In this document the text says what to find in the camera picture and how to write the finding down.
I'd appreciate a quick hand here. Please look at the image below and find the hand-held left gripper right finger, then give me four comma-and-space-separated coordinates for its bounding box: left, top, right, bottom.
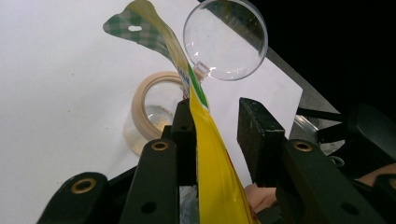
236, 96, 287, 189

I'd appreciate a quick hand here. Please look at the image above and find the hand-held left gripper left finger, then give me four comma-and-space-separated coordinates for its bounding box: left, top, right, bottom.
161, 98, 198, 188

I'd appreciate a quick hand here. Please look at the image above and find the yellow green spout pouch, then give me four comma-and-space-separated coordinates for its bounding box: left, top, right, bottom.
102, 0, 262, 224

